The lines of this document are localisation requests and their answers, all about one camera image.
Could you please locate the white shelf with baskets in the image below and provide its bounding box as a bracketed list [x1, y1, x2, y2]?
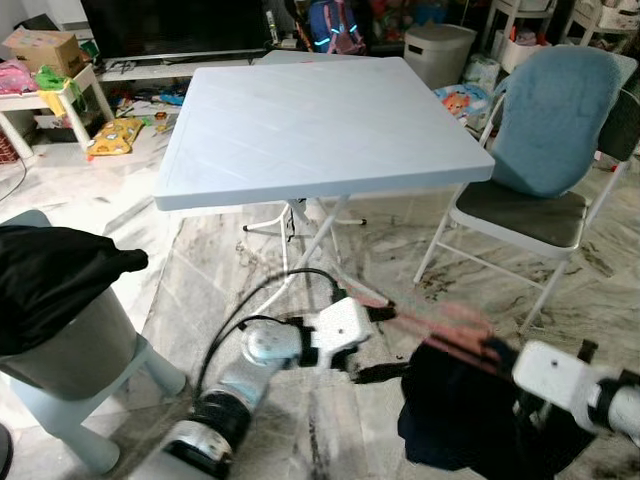
[490, 0, 640, 51]

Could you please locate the grey plastic bucket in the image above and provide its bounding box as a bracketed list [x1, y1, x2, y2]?
[0, 290, 139, 401]

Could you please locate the black garment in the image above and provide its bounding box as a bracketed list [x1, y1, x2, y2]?
[0, 225, 149, 358]

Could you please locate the pale blue child's chair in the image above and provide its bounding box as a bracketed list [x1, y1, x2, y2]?
[0, 208, 189, 474]

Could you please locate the white lidded laundry basket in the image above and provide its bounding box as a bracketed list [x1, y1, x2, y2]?
[404, 23, 478, 89]

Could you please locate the small white side table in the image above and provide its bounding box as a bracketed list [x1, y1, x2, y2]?
[0, 65, 116, 166]

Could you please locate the yellow toy pack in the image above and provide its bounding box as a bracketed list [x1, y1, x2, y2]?
[88, 117, 146, 158]

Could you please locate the pink clothes hanger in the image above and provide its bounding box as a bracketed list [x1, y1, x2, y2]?
[340, 285, 501, 376]

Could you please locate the black television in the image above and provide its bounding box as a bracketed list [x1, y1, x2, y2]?
[80, 0, 266, 61]

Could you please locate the navy blue garment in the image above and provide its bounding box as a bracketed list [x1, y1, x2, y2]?
[398, 335, 601, 476]

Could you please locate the colourful cartoon cushion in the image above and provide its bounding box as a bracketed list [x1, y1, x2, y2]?
[435, 85, 493, 123]

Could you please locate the brown cardboard box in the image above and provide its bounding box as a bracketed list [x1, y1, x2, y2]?
[3, 28, 89, 76]

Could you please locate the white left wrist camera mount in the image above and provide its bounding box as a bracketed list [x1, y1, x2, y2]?
[300, 297, 373, 373]

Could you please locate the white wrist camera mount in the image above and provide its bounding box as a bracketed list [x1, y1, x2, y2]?
[300, 297, 373, 373]
[512, 340, 593, 411]

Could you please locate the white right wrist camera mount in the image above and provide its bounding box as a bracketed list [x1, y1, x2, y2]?
[512, 340, 593, 411]

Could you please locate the pink bag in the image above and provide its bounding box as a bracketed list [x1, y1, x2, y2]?
[0, 60, 36, 96]

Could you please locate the light blue folding table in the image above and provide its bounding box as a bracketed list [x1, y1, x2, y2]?
[153, 55, 496, 301]

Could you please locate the dark school backpack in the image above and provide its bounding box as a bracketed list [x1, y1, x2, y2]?
[308, 0, 366, 56]

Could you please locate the light blue towel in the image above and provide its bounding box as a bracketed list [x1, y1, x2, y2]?
[490, 45, 623, 198]

